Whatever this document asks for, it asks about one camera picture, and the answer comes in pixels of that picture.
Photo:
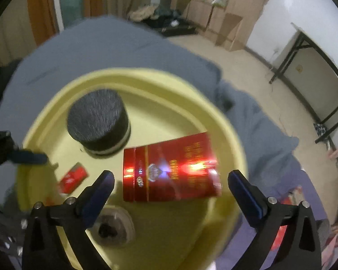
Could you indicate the small red cigarette box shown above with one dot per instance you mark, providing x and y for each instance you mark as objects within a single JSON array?
[{"x": 73, "y": 178}]

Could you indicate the round silver tin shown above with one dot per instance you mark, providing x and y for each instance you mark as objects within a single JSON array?
[{"x": 121, "y": 222}]

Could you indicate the black round jar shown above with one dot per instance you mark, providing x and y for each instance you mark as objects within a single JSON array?
[{"x": 95, "y": 118}]

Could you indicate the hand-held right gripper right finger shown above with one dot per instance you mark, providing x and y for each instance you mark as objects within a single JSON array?
[{"x": 246, "y": 199}]

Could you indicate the black frame folding table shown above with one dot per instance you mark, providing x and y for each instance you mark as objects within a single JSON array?
[{"x": 302, "y": 38}]

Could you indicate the pile of clothes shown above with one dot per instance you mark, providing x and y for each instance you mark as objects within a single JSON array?
[{"x": 163, "y": 19}]

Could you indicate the wooden wardrobe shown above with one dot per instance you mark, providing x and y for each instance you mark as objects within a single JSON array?
[{"x": 242, "y": 11}]

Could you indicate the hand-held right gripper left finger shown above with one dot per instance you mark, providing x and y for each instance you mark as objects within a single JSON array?
[{"x": 100, "y": 197}]

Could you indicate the orange curtain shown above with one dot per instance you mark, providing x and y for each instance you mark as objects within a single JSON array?
[{"x": 40, "y": 8}]

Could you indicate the small pink item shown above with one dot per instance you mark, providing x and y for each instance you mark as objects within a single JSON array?
[{"x": 336, "y": 153}]

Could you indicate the glossy red cigarette box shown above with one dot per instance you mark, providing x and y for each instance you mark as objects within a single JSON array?
[{"x": 169, "y": 174}]

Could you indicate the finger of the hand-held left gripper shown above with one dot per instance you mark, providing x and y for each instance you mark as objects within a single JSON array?
[{"x": 31, "y": 157}]

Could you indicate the dark patterned cloth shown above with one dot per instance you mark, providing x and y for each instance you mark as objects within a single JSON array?
[{"x": 2, "y": 239}]

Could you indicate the yellow plastic basin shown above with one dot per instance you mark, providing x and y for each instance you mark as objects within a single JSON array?
[{"x": 163, "y": 112}]

